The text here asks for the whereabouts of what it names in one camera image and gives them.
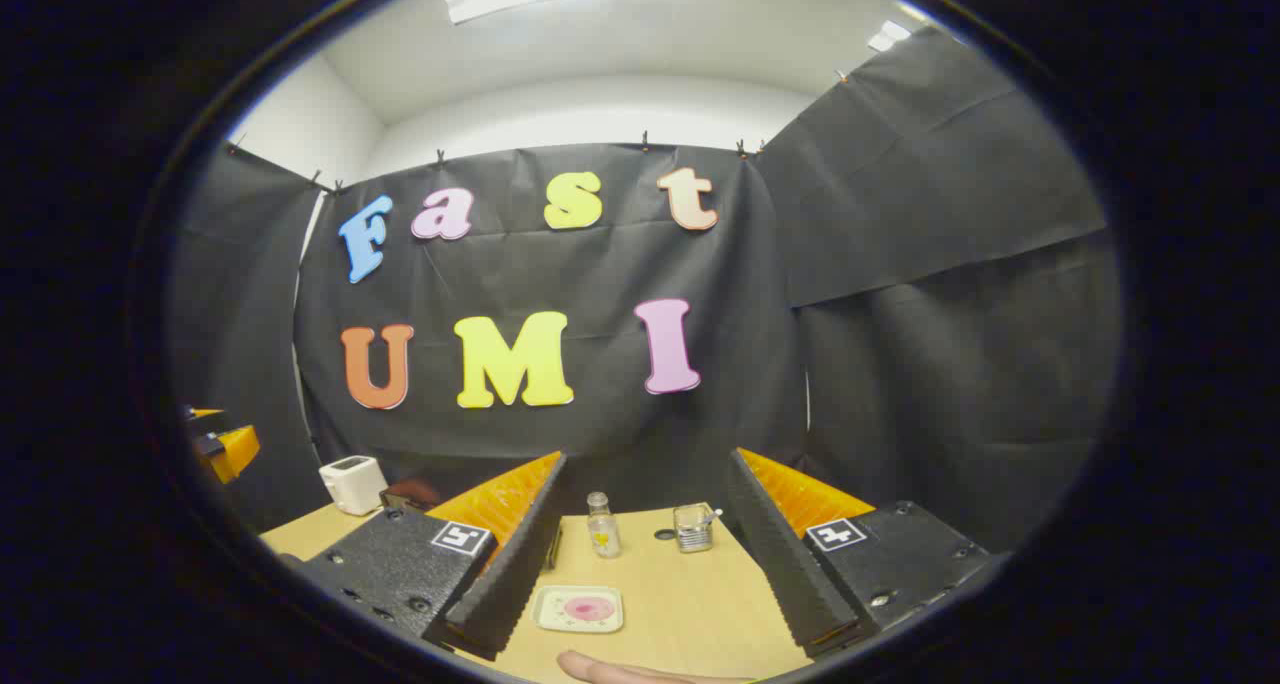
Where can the white toaster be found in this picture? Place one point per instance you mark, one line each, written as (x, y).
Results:
(352, 486)

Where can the small ceiling light panel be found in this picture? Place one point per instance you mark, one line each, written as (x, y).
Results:
(888, 36)

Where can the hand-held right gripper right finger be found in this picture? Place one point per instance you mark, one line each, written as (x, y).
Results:
(780, 564)

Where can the clear glass bottle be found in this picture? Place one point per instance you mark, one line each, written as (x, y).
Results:
(603, 534)

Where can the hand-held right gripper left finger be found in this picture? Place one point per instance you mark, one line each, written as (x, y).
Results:
(520, 564)

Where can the black backdrop cloth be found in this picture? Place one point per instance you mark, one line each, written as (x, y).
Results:
(600, 264)

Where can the black electric oven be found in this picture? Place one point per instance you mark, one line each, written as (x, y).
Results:
(410, 494)

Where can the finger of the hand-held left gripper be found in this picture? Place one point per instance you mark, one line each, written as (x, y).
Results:
(235, 452)
(205, 422)

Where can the white square plate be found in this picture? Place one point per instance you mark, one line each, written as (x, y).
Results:
(550, 600)

